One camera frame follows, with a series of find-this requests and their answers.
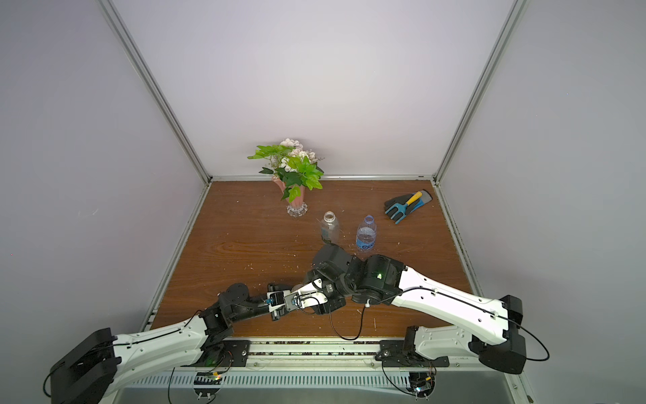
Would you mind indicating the pink vase with flowers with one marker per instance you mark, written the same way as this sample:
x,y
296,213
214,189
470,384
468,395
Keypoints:
x,y
294,169

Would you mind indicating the aluminium corner frame post left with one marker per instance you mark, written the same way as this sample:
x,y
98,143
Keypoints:
x,y
137,60

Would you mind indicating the aluminium corner frame post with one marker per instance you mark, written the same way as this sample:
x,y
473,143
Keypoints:
x,y
507,30
137,60

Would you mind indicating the black blue work glove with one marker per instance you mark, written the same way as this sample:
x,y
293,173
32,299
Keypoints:
x,y
426,199

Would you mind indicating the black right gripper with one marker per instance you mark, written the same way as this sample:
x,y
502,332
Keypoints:
x,y
325,275

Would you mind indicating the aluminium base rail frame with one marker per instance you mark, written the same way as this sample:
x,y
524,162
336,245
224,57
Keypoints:
x,y
330,370

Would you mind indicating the aluminium corner frame post right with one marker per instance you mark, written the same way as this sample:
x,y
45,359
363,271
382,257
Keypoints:
x,y
507,30

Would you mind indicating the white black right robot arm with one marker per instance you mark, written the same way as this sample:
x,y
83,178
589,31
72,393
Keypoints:
x,y
493,324

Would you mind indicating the blue label water bottle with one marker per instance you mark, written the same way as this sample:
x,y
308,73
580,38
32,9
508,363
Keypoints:
x,y
366,234

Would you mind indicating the blue yellow garden hand rake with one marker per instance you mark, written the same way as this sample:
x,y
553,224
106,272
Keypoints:
x,y
397,209

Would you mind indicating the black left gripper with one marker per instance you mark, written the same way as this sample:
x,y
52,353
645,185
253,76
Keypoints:
x,y
281,314

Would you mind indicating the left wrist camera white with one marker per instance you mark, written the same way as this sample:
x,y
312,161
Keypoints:
x,y
276,293

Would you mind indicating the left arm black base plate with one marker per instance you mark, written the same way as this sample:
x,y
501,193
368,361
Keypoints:
x,y
232,353

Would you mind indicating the teal print clear bottle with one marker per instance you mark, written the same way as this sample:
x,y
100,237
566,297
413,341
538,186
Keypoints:
x,y
330,228

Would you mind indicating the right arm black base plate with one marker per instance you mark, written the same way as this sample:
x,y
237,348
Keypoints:
x,y
396,353

